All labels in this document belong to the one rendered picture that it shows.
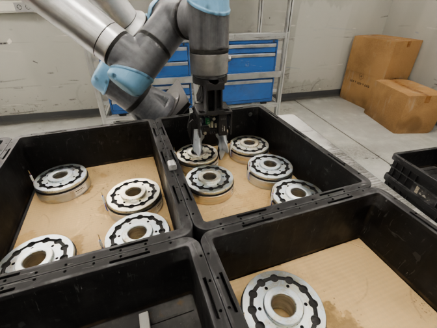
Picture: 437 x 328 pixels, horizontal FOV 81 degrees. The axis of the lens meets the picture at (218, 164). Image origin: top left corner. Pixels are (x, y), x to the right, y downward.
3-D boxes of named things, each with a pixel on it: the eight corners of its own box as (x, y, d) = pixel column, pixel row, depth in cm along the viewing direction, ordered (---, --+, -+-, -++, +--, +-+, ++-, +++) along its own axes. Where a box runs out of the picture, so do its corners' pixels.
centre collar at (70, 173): (52, 172, 56) (51, 169, 56) (76, 169, 57) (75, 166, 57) (44, 185, 52) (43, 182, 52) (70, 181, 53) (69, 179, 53)
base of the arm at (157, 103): (143, 125, 94) (119, 107, 88) (170, 93, 92) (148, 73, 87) (147, 139, 81) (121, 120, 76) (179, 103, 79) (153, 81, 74)
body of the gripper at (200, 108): (198, 140, 54) (194, 82, 47) (192, 124, 61) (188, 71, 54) (233, 136, 55) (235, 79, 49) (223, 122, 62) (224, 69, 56)
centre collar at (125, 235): (119, 228, 42) (119, 226, 42) (149, 219, 44) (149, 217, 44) (123, 250, 39) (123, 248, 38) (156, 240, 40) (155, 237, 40)
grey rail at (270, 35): (84, 43, 201) (83, 36, 199) (283, 37, 235) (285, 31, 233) (82, 45, 193) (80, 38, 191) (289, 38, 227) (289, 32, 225)
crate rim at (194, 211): (155, 126, 66) (153, 117, 64) (260, 112, 74) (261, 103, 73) (197, 245, 34) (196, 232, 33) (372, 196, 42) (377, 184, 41)
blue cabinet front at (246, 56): (200, 106, 244) (198, 41, 214) (270, 100, 259) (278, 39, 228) (201, 107, 242) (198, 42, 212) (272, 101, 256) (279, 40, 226)
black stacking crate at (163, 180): (36, 180, 62) (15, 138, 56) (158, 159, 71) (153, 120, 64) (-40, 365, 31) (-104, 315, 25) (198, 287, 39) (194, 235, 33)
